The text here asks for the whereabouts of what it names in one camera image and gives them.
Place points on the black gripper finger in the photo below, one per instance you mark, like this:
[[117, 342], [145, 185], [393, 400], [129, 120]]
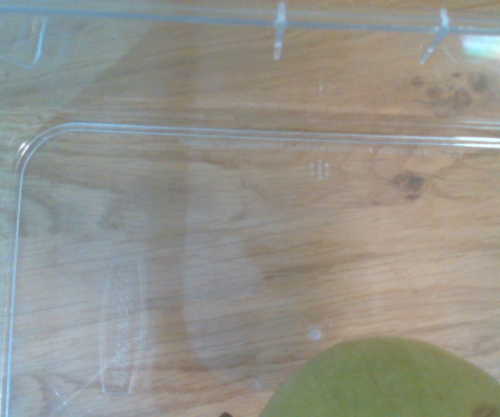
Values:
[[225, 415]]

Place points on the green apple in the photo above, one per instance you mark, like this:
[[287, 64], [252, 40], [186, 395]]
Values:
[[389, 382]]

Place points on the clear plastic container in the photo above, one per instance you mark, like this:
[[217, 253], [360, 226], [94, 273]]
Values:
[[102, 217]]

